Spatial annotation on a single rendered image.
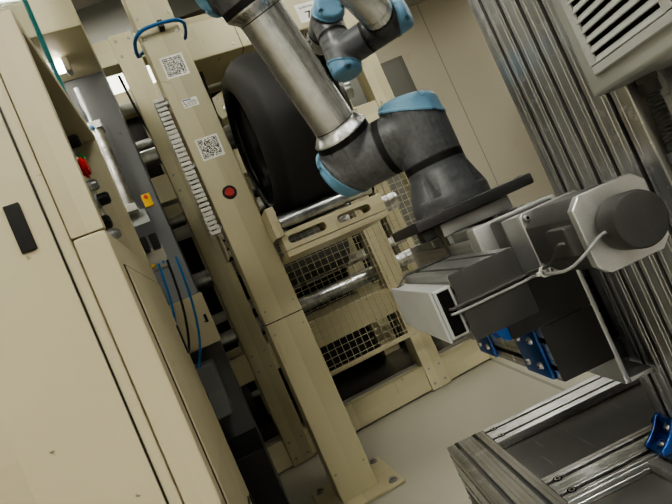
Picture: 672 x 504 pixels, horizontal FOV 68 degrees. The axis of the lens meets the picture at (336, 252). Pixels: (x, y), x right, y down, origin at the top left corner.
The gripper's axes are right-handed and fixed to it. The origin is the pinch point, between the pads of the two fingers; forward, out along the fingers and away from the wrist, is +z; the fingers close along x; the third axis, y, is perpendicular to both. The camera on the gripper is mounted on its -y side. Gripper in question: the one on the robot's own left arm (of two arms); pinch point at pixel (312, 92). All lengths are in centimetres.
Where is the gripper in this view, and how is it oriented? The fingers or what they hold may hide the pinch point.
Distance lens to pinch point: 156.0
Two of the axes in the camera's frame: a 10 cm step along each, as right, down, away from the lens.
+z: -1.8, 2.3, 9.6
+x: -8.8, 3.9, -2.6
